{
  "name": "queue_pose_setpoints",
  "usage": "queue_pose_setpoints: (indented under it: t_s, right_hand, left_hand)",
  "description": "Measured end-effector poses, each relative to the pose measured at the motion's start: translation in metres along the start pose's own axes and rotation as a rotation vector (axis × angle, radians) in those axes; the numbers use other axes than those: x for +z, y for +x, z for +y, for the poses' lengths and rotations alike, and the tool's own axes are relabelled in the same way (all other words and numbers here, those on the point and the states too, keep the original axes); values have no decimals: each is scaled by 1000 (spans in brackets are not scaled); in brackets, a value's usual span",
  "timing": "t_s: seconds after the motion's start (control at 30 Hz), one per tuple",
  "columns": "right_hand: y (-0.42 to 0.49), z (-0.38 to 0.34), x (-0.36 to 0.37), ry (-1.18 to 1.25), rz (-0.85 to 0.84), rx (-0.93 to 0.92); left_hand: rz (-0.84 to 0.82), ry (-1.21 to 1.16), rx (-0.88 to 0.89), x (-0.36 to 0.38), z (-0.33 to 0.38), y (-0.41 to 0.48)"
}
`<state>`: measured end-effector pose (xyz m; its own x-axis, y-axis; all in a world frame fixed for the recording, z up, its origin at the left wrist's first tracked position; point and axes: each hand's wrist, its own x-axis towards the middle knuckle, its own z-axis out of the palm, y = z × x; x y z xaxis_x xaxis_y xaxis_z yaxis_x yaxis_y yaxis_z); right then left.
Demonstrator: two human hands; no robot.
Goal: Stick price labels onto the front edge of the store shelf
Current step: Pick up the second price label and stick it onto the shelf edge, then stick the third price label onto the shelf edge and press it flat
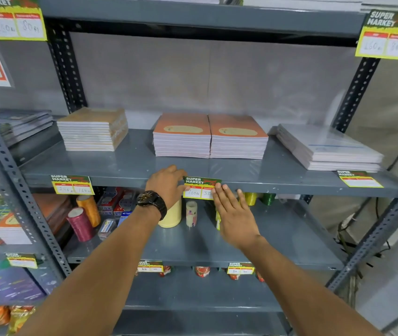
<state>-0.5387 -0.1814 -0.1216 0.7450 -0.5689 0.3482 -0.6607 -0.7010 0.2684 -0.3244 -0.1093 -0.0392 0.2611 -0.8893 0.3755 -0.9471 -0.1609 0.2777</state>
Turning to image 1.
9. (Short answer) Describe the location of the person's left hand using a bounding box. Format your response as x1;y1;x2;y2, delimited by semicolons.
145;165;190;210

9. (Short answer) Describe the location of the person's right hand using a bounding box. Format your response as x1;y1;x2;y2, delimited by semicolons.
212;183;261;251

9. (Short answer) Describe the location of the person's left forearm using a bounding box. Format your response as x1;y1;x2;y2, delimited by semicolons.
16;206;162;336

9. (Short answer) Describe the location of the person's right forearm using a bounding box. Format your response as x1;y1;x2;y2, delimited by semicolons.
242;236;384;336

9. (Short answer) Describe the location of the small clear tape roll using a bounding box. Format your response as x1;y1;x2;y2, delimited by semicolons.
186;201;198;228

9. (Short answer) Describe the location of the wide cream tape roll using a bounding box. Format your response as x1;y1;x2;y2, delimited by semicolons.
158;199;183;229

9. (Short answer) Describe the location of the black wristwatch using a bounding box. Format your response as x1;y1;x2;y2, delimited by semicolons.
136;190;168;221

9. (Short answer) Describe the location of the stack of orange notebooks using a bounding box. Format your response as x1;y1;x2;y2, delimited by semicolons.
152;112;212;159
208;114;269;160

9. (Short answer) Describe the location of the grey metal shelving rack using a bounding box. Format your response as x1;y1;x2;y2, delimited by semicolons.
20;0;398;336

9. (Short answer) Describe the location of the red stationery box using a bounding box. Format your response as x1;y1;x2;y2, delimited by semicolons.
97;187;123;217
113;190;137;217

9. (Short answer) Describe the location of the small green yellow price tag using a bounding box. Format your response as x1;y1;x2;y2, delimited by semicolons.
227;262;255;276
137;261;165;273

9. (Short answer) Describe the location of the clear wrapped stationery pack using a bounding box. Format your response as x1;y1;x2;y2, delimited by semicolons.
97;219;117;241

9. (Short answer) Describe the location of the gold ribbon spool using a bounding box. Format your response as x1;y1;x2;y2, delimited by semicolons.
76;195;102;228

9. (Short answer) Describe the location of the stack of brown notebooks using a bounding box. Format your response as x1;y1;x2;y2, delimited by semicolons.
57;107;129;152

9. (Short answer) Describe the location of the maroon ribbon spool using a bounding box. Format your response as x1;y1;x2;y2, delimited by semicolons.
66;207;96;243

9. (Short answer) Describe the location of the stack of white notebooks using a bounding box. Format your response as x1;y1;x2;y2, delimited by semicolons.
276;123;384;172

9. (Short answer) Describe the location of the stack of colourful books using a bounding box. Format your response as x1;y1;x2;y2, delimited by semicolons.
0;192;72;246

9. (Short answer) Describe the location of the stack of grey notebooks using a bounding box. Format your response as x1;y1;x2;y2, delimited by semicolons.
0;108;54;147

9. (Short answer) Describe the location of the stack of purple books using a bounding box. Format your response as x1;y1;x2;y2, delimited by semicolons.
0;258;46;305

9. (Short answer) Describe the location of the stack of pale paper pads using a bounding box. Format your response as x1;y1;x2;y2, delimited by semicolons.
115;0;398;13

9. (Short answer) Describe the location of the large green yellow price tag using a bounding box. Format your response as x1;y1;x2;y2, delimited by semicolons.
0;0;48;42
355;10;398;61

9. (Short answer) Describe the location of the black cable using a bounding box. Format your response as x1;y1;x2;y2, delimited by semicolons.
337;192;393;270

